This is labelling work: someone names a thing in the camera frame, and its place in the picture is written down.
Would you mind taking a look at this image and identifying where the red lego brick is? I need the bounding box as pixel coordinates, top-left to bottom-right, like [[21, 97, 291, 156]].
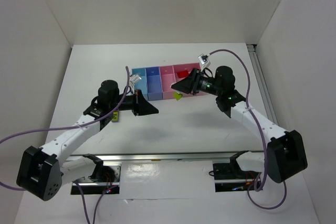
[[176, 70, 189, 79]]

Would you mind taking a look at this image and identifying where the green white lego piece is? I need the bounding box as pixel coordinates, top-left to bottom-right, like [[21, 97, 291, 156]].
[[173, 92, 183, 101]]

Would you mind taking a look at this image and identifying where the lime green lego brick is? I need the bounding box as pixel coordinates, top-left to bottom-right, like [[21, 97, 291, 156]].
[[111, 111, 119, 122]]

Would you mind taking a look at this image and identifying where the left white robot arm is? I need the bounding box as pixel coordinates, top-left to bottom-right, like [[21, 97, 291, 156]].
[[16, 80, 159, 201]]

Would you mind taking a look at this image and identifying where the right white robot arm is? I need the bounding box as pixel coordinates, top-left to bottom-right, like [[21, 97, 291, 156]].
[[171, 66, 308, 183]]

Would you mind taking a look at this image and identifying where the light blue container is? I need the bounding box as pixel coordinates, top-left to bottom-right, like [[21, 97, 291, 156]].
[[132, 68, 148, 100]]

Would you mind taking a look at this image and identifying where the dark blue container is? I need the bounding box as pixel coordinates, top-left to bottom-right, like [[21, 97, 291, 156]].
[[146, 67, 163, 101]]

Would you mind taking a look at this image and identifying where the small pink container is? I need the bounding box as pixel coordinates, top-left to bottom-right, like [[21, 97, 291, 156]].
[[160, 66, 176, 100]]

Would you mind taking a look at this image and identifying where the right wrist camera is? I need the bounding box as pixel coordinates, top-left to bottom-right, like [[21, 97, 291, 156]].
[[198, 54, 211, 68]]

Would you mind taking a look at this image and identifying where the aluminium rail right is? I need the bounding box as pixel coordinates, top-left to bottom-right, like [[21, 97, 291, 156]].
[[246, 44, 278, 124]]

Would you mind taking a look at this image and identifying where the aluminium rail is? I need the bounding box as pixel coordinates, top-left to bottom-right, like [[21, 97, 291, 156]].
[[246, 44, 278, 124], [65, 151, 247, 162]]

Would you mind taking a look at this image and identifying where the aluminium rail front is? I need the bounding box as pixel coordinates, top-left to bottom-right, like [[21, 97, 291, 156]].
[[65, 151, 247, 162]]

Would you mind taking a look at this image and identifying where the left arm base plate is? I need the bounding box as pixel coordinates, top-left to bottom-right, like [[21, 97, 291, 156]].
[[78, 162, 121, 195]]

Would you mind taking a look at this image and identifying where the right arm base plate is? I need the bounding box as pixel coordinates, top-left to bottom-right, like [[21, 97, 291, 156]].
[[208, 163, 258, 193]]

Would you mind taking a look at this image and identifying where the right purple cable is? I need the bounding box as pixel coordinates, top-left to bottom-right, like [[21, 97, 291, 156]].
[[208, 49, 288, 210]]

